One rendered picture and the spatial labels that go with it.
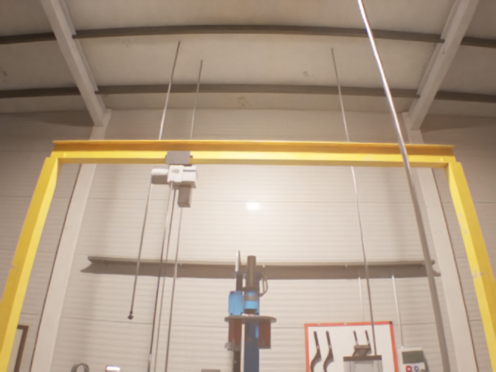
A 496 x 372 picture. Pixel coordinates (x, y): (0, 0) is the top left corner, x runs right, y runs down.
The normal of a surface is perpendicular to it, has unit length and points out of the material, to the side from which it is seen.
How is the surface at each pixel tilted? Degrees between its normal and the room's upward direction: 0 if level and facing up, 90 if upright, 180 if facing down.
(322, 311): 90
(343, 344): 90
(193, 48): 174
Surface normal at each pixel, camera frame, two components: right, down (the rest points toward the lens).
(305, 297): 0.00, -0.50
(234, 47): -0.01, 0.81
